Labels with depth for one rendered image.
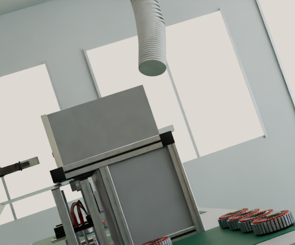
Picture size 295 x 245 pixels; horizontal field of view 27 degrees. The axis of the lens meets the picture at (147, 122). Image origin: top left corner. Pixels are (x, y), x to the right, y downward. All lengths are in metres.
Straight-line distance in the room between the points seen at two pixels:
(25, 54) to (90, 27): 0.82
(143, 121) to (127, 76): 4.97
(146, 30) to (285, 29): 4.32
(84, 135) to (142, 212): 0.35
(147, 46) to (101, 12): 3.89
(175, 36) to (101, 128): 5.22
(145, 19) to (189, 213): 1.74
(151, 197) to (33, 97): 5.11
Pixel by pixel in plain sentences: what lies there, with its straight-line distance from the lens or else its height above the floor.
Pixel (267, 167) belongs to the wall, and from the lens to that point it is 7.39.
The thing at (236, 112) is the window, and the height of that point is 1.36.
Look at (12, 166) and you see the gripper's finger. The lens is 2.32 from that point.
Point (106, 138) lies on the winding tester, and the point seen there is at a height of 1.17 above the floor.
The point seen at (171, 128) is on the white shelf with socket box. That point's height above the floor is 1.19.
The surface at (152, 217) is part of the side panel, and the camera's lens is 2.12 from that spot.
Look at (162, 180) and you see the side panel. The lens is 2.13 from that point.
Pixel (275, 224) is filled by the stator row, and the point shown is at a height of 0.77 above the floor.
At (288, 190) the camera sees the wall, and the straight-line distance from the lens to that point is 7.46.
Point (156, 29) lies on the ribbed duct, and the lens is 3.60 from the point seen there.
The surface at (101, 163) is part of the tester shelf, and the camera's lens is 2.10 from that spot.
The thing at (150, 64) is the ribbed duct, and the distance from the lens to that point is 3.49.
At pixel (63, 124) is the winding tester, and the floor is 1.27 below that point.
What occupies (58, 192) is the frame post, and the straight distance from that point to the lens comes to 2.11.
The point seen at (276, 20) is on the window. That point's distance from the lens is 7.74.
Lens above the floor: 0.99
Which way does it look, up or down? 5 degrees up
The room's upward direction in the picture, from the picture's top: 19 degrees counter-clockwise
